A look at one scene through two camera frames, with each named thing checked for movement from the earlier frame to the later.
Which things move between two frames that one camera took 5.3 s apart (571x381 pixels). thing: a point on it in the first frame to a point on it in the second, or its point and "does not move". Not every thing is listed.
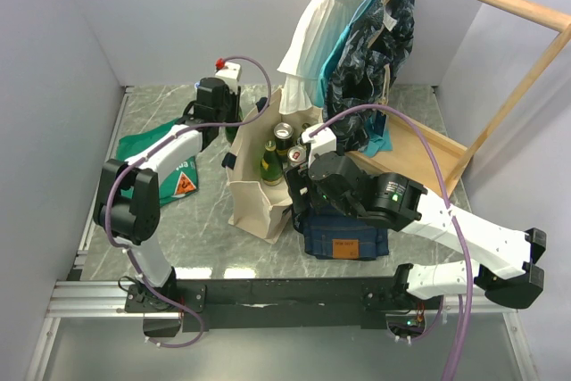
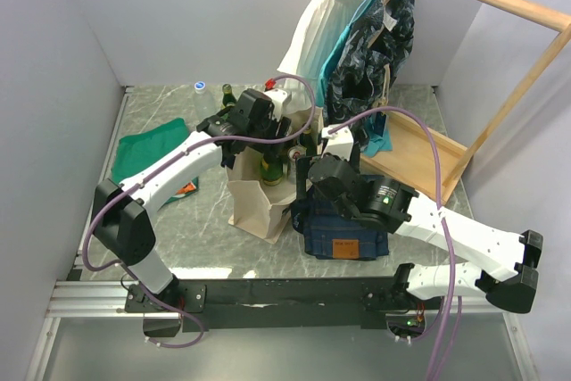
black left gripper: (235, 99) to (284, 124)
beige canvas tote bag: (258, 139) does not move
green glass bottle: (271, 168) does not move
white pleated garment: (329, 8) does not move
